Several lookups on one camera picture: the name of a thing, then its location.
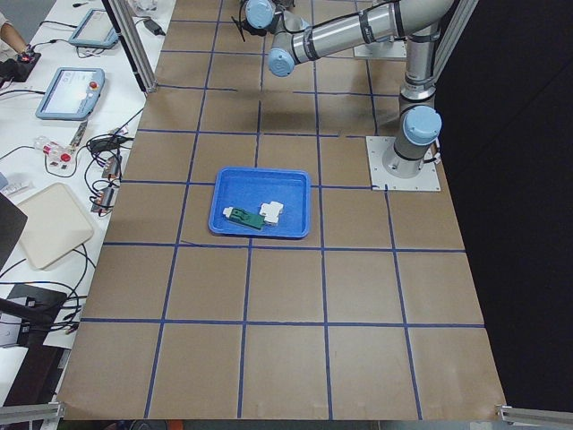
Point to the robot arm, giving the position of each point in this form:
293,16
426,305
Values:
423,34

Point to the clear button box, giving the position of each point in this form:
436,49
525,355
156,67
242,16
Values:
52,150

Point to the white circuit breaker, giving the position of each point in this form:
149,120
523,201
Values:
271,211

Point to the blue plastic tray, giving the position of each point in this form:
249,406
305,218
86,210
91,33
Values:
249,188

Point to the green terminal block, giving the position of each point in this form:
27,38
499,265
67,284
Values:
244,218

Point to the black power adapter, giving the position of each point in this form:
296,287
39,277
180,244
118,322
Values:
153,27

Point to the beige plastic tray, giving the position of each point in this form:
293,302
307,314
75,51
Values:
56,225

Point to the near teach pendant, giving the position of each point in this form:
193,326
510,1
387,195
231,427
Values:
72,94

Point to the teach pendant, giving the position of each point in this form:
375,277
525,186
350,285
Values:
95,30
72,94

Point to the far teach pendant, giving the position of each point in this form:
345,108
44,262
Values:
95,30

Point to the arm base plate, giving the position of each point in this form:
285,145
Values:
389,172
388,51

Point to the aluminium frame post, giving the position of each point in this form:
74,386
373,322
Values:
120,16

